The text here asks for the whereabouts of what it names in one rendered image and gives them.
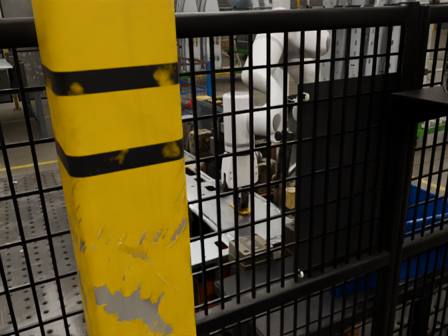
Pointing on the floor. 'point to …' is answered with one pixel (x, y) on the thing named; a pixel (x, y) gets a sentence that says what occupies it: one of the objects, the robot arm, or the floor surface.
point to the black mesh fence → (390, 247)
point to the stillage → (195, 85)
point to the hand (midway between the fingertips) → (241, 201)
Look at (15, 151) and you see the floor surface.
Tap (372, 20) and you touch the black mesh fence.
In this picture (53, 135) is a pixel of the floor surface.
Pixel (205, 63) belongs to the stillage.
